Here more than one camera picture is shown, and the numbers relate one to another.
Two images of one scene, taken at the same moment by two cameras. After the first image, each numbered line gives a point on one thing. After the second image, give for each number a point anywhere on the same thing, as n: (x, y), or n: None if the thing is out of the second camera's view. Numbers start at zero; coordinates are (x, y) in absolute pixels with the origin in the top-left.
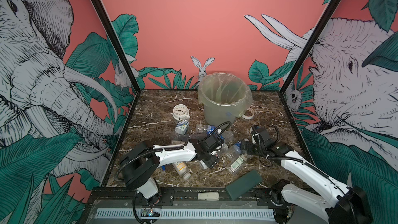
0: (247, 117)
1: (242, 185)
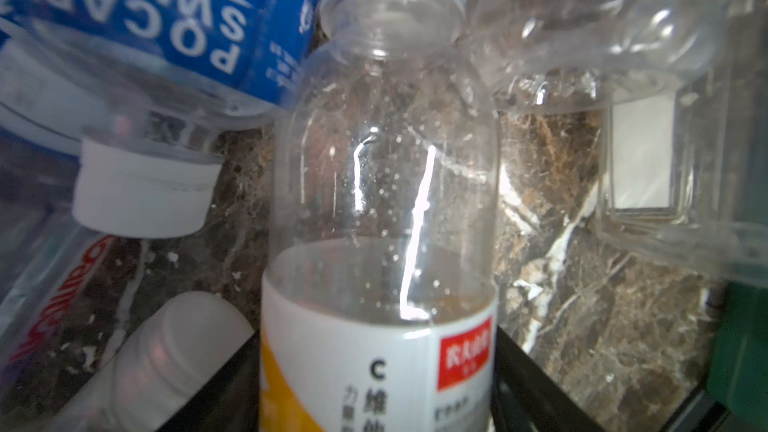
0: None
1: (737, 377)
